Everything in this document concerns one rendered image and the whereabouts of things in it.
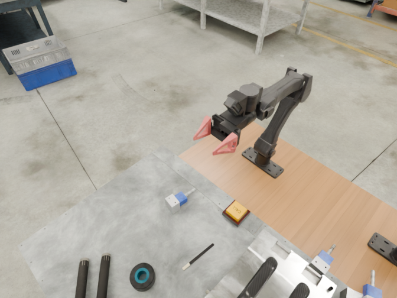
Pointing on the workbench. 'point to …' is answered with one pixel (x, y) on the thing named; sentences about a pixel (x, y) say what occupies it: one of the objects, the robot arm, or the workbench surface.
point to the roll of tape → (142, 285)
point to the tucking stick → (198, 256)
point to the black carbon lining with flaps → (253, 286)
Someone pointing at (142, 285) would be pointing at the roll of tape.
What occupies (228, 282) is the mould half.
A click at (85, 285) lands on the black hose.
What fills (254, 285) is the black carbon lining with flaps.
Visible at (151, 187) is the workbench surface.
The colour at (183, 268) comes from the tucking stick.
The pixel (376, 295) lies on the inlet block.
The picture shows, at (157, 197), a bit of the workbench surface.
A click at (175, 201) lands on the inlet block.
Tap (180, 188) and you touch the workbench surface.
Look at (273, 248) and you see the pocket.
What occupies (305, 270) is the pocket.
